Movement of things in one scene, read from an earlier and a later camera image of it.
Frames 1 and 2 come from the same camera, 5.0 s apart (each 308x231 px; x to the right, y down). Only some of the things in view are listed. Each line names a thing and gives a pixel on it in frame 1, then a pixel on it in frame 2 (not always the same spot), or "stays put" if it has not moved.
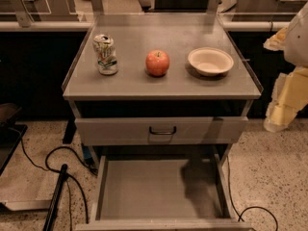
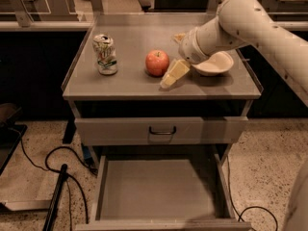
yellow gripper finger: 290,96 to 176,70
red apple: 157,63 stays put
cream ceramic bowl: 211,62 stays put
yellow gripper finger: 277,41 to 179,36
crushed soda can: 106,54 stays put
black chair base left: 11,133 stays put
